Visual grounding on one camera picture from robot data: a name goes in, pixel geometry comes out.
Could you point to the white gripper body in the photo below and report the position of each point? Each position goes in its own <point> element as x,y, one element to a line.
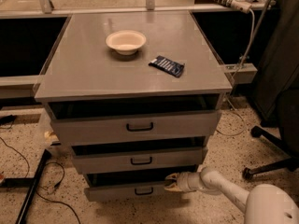
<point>182,183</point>

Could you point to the grey bottom drawer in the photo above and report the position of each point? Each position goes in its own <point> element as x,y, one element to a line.
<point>130,184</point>

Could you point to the grey drawer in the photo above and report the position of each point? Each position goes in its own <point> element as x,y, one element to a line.
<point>93,131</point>
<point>139,160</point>
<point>130,184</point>

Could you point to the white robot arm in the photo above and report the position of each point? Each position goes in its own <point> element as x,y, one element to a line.
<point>264,204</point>

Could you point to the grey middle drawer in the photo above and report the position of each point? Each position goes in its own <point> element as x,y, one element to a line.
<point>139,160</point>

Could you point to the grey drawer cabinet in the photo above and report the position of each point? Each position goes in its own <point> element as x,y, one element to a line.
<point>87,79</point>

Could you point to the grey top drawer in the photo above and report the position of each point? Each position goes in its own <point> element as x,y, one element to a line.
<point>93,131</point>

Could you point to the dark blue snack packet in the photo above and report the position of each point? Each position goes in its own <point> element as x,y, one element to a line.
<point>168,66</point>

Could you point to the black office chair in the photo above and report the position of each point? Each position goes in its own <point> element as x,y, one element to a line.
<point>276,92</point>

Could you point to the white bowl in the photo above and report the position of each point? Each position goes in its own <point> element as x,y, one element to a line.
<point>126,42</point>

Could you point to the black floor stand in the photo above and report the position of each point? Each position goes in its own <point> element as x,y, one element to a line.
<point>27,182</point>

